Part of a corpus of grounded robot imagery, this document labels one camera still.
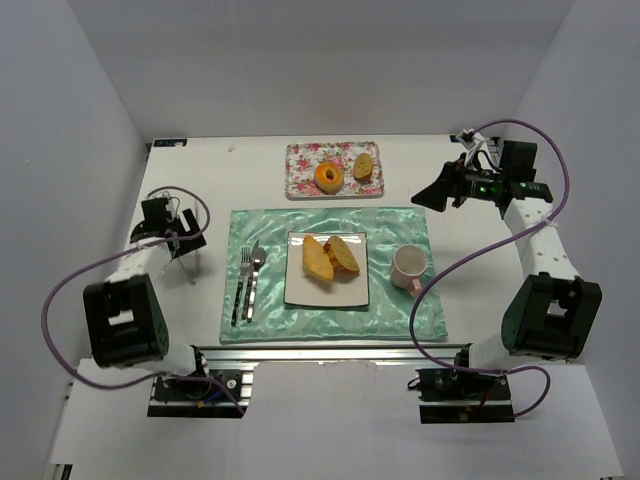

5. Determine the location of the brown bread slice back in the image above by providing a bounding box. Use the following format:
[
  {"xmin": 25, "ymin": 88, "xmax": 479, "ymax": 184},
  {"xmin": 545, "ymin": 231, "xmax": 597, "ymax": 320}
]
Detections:
[{"xmin": 323, "ymin": 235, "xmax": 360, "ymax": 275}]

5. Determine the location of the brown bread slice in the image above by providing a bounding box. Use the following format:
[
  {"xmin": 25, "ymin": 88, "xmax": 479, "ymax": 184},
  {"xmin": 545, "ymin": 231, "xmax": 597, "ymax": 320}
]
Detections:
[
  {"xmin": 323, "ymin": 235, "xmax": 360, "ymax": 275},
  {"xmin": 353, "ymin": 153, "xmax": 375, "ymax": 181}
]

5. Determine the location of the yellow toast bread slice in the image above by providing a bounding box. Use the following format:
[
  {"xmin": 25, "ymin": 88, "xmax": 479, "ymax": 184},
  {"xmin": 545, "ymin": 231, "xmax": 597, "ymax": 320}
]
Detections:
[{"xmin": 303, "ymin": 234, "xmax": 334, "ymax": 283}]

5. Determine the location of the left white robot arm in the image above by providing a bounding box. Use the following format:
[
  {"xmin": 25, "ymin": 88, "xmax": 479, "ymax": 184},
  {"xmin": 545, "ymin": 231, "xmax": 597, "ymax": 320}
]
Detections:
[{"xmin": 83, "ymin": 196, "xmax": 206, "ymax": 375}]

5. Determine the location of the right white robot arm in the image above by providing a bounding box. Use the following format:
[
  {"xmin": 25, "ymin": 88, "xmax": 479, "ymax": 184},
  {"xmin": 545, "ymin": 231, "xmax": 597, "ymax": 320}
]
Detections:
[{"xmin": 411, "ymin": 140, "xmax": 602, "ymax": 375}]

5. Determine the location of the brown bread slice front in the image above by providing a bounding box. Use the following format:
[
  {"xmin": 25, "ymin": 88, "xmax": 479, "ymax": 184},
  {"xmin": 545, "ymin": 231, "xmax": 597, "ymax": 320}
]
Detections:
[{"xmin": 353, "ymin": 153, "xmax": 375, "ymax": 181}]

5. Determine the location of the orange donut bread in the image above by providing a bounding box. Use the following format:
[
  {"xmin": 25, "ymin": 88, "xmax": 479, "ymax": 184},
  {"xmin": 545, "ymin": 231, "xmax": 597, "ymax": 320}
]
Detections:
[{"xmin": 314, "ymin": 162, "xmax": 344, "ymax": 194}]

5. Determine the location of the pink mug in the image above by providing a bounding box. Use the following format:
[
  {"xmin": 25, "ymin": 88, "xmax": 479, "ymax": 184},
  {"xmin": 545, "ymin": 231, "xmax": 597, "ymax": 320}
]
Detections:
[{"xmin": 390, "ymin": 245, "xmax": 429, "ymax": 296}]

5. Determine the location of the blue label sticker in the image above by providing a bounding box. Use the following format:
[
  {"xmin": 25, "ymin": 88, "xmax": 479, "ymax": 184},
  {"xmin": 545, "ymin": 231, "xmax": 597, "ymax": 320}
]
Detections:
[{"xmin": 153, "ymin": 138, "xmax": 187, "ymax": 148}]

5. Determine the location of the silver fork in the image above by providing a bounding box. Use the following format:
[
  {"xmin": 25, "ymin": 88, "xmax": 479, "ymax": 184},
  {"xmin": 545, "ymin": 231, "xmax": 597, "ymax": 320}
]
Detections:
[{"xmin": 231, "ymin": 247, "xmax": 250, "ymax": 327}]

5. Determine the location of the table knife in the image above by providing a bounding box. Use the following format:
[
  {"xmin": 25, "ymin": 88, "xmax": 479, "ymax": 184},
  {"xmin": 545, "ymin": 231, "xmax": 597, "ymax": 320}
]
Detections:
[{"xmin": 250, "ymin": 241, "xmax": 261, "ymax": 265}]

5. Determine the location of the silver spoon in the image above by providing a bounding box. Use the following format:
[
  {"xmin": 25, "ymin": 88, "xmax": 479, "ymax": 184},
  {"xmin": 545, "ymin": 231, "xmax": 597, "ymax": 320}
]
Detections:
[{"xmin": 243, "ymin": 247, "xmax": 267, "ymax": 323}]

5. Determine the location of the green satin placemat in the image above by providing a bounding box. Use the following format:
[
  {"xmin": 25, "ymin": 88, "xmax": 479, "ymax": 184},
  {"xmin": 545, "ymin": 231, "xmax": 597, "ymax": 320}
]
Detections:
[{"xmin": 219, "ymin": 207, "xmax": 432, "ymax": 344}]

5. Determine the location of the floral rectangular tray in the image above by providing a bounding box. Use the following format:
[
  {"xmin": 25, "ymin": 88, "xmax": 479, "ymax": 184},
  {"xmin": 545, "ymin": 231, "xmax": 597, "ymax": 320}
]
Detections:
[{"xmin": 284, "ymin": 141, "xmax": 384, "ymax": 200}]

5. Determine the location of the white square plate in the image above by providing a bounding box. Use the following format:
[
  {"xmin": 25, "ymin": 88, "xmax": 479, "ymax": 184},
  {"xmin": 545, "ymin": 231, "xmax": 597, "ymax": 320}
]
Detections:
[{"xmin": 284, "ymin": 231, "xmax": 370, "ymax": 309}]

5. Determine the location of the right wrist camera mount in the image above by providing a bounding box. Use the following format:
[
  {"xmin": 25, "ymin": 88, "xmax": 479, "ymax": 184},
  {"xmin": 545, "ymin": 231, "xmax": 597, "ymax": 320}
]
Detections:
[{"xmin": 455, "ymin": 129, "xmax": 486, "ymax": 162}]

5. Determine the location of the aluminium table frame rail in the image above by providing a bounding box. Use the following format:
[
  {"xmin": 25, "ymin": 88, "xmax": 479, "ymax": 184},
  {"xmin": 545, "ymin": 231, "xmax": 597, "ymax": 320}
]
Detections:
[{"xmin": 200, "ymin": 344, "xmax": 427, "ymax": 362}]

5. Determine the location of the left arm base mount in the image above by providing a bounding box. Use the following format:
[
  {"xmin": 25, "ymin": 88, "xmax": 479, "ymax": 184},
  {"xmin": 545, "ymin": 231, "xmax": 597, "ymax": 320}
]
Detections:
[{"xmin": 147, "ymin": 361, "xmax": 254, "ymax": 419}]

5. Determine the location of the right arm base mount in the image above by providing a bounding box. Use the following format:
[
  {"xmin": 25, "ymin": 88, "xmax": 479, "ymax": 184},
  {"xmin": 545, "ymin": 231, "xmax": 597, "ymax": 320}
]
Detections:
[{"xmin": 407, "ymin": 368, "xmax": 515, "ymax": 425}]

